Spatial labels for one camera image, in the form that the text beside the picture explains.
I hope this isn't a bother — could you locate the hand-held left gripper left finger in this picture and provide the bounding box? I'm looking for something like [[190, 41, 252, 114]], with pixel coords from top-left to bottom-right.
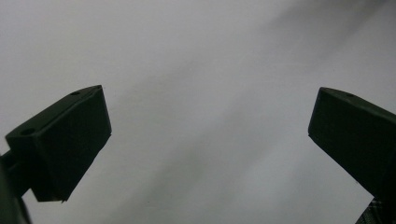
[[5, 84, 113, 203]]

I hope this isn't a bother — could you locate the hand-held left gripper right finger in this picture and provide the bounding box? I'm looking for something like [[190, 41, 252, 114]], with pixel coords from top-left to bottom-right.
[[307, 86, 396, 224]]

